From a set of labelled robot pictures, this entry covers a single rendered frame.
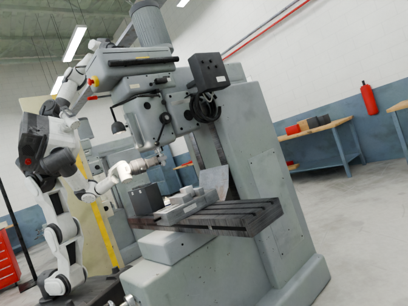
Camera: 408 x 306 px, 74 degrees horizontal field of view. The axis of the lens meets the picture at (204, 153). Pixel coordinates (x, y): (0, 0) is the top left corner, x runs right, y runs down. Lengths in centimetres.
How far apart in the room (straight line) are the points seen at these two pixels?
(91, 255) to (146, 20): 241
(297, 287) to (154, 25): 188
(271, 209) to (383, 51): 426
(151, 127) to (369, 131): 436
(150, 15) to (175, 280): 155
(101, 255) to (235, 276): 189
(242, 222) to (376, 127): 440
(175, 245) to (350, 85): 447
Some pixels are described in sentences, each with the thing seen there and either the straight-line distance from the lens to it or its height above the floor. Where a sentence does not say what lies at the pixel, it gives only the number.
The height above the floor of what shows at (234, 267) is 48.
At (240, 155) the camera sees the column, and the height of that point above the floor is 109.
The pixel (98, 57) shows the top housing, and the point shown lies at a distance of 158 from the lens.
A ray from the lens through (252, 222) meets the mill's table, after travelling 113.
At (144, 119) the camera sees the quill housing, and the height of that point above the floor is 148.
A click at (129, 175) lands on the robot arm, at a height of 121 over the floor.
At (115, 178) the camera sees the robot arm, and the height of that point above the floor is 122.
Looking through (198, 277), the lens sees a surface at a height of 56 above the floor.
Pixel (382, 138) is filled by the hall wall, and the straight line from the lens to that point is 535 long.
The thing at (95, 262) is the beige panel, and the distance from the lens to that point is 332.
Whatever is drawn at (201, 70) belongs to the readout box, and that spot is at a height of 162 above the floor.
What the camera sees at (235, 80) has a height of 161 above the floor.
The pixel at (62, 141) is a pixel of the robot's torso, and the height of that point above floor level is 151.
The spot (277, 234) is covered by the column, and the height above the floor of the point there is 51.
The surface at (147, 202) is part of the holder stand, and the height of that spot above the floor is 98.
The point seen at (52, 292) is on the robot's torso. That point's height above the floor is 65.
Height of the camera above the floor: 123
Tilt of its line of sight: 2 degrees down
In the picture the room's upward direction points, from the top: 19 degrees counter-clockwise
